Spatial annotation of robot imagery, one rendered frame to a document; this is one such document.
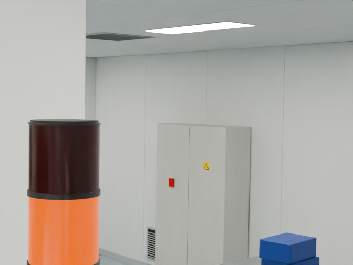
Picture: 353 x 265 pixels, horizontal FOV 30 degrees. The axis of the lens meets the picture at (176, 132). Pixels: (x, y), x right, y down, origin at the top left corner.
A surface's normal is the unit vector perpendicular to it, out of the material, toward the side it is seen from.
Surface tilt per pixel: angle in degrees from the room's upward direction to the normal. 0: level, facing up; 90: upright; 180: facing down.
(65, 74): 90
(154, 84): 90
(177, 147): 90
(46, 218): 90
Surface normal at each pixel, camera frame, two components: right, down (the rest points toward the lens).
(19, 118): 0.65, 0.05
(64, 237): 0.16, 0.05
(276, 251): -0.68, 0.03
